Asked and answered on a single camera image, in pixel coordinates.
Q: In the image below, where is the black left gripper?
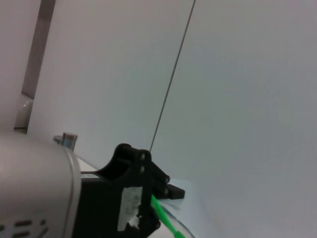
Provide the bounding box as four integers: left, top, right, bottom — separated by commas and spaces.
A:
74, 143, 185, 238

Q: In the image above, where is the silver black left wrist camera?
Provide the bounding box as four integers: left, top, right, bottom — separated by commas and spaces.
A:
0, 130, 83, 238

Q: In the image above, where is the grey left gripper cable connector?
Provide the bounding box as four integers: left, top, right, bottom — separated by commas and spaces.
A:
53, 132, 78, 151

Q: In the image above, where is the clear green-zip document bag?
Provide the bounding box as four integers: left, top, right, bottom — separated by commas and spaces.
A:
150, 178, 213, 238

